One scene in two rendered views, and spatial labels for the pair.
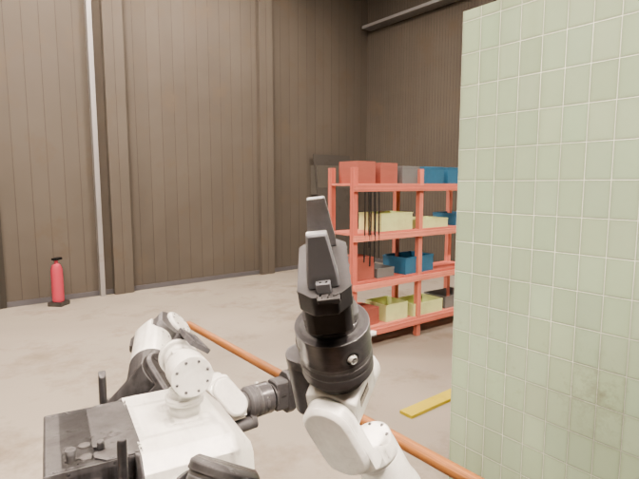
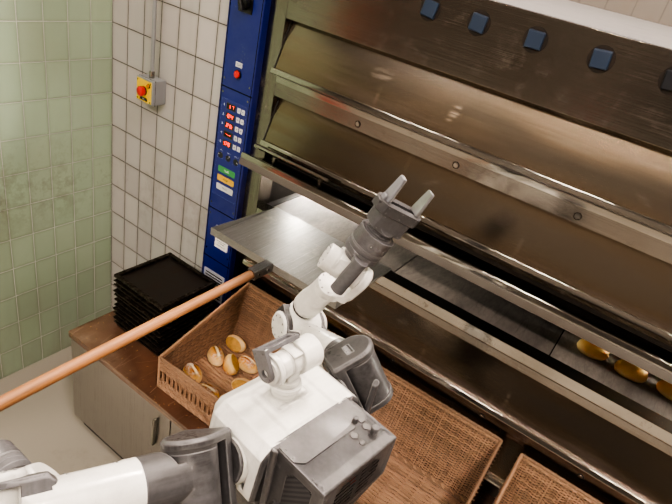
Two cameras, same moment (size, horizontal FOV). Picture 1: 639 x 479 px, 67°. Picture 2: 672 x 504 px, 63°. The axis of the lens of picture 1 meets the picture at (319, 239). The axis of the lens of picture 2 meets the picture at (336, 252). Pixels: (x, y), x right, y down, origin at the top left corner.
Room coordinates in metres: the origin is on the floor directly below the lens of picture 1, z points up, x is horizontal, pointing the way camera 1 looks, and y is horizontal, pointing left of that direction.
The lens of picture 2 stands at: (1.07, 0.96, 2.18)
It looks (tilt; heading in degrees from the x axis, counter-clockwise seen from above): 30 degrees down; 246
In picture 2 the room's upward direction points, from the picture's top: 14 degrees clockwise
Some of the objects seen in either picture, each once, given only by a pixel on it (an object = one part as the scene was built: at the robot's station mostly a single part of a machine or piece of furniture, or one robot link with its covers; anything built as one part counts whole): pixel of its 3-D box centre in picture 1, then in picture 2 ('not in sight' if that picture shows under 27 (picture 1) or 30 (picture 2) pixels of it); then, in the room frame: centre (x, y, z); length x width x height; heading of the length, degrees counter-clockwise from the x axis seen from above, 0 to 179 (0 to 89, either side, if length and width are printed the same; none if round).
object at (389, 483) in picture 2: not in sight; (390, 461); (0.24, -0.06, 0.72); 0.56 x 0.49 x 0.28; 129
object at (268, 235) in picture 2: not in sight; (302, 248); (0.49, -0.63, 1.19); 0.55 x 0.36 x 0.03; 128
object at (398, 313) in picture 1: (408, 249); not in sight; (5.73, -1.07, 1.01); 2.12 x 0.57 x 2.03; 130
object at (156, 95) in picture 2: not in sight; (150, 89); (0.99, -1.40, 1.46); 0.10 x 0.07 x 0.10; 128
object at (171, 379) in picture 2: not in sight; (257, 366); (0.60, -0.55, 0.72); 0.56 x 0.49 x 0.28; 129
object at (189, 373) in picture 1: (184, 373); (291, 363); (0.78, 0.23, 1.47); 0.10 x 0.07 x 0.09; 29
